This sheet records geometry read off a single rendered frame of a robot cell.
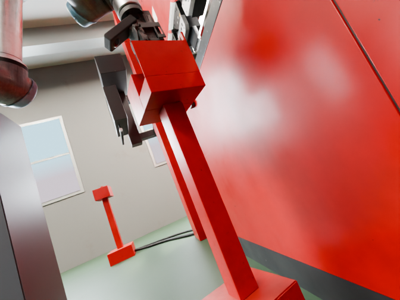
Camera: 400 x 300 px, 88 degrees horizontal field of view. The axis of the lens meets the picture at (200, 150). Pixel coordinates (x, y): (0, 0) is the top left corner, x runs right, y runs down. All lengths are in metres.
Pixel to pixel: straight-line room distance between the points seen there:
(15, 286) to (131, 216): 3.32
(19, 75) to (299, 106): 0.82
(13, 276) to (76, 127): 3.78
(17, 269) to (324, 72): 0.66
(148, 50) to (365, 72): 0.46
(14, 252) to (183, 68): 0.54
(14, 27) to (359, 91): 0.97
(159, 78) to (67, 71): 4.29
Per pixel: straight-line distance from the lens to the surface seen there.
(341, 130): 0.43
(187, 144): 0.57
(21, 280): 0.57
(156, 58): 0.59
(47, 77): 4.82
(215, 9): 0.70
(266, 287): 0.64
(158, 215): 3.85
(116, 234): 2.58
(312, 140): 0.47
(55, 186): 4.07
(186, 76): 0.59
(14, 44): 0.96
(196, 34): 1.21
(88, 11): 0.79
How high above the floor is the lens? 0.41
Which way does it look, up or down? 9 degrees up
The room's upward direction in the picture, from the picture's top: 22 degrees counter-clockwise
